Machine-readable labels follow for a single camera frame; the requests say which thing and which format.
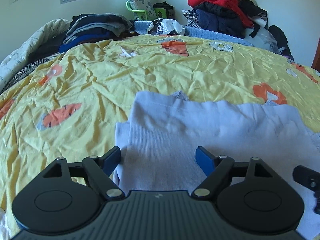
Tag light lavender garment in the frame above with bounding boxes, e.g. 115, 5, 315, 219
113, 92, 319, 239

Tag stack of dark folded clothes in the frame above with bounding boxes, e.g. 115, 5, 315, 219
27, 13, 133, 63

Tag pile of red dark clothes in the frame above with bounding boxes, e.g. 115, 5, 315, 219
182, 0, 294, 61

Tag yellow carrot print bedsheet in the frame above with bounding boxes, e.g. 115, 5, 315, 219
1, 35, 319, 239

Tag brown wooden door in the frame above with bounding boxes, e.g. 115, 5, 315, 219
311, 46, 320, 72

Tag white quilted comforter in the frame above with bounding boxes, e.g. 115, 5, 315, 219
1, 18, 71, 90

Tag blue textured blanket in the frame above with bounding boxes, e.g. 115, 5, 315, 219
132, 21, 254, 47

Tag black white plastic bag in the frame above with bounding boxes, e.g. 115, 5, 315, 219
147, 18, 185, 35

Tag green plastic chair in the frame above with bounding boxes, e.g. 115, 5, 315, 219
126, 1, 167, 21

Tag white floral pillow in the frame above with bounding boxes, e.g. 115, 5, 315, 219
128, 0, 156, 21

